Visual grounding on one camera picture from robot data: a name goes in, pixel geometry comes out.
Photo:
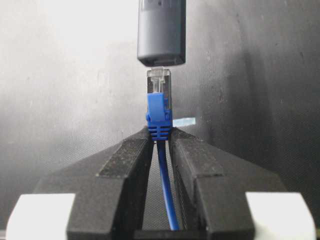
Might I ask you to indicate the dark grey USB hub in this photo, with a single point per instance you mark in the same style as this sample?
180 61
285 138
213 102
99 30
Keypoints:
161 38

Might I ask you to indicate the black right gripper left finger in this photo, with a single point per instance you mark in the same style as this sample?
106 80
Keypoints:
110 189

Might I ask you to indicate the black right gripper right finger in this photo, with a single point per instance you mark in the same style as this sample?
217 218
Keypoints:
211 185

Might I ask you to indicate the light blue tape piece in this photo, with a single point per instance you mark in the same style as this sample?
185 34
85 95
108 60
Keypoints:
183 122

